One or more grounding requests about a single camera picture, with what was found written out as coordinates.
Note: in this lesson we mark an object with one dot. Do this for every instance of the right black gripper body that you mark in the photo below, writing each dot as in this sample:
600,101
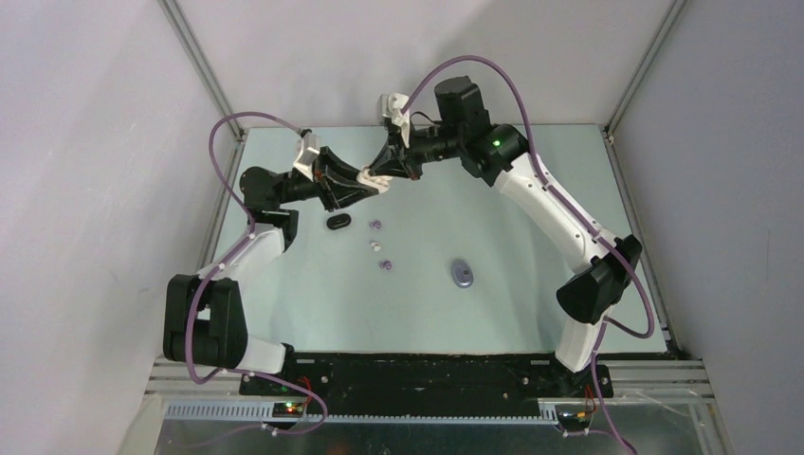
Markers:
414,154

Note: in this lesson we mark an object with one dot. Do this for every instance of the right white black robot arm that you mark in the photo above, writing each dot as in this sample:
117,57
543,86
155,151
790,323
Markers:
499,154

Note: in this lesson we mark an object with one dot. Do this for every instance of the white earbud charging case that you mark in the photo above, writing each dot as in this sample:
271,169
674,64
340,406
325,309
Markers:
380,183

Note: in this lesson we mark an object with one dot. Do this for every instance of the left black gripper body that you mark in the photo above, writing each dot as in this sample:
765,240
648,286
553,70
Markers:
329,193

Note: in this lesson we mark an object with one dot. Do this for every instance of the purple earbud charging case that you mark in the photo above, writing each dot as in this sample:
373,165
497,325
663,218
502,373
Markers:
461,273

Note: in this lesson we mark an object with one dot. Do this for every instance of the controller board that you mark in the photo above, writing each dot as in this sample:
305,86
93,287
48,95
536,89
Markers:
575,421
288,410

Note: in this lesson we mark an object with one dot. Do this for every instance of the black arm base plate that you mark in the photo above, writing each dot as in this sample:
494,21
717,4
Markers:
540,374

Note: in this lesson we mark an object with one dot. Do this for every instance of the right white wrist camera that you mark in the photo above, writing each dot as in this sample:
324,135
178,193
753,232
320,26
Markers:
395,116

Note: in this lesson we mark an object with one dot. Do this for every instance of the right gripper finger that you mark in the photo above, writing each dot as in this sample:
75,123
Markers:
392,169
389,151

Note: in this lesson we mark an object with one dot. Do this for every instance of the left controller board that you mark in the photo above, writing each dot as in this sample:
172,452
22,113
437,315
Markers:
288,410

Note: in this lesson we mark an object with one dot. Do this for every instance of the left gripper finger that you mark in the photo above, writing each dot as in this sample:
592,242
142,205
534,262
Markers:
347,196
338,169

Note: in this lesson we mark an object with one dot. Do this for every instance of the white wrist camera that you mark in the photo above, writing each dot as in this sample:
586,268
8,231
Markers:
308,152
395,116

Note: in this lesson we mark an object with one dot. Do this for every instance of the aluminium frame rail front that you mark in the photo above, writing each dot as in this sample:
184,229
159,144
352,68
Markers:
658,381

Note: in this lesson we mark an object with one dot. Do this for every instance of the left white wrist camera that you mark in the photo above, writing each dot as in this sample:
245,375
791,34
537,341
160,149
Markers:
308,152

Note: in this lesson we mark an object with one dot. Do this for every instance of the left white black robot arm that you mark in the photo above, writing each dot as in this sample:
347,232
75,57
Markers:
206,320

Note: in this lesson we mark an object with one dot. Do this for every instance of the black earbud charging case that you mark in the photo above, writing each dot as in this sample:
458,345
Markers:
339,221

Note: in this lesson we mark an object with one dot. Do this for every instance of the right controller board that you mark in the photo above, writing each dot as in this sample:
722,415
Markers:
575,421

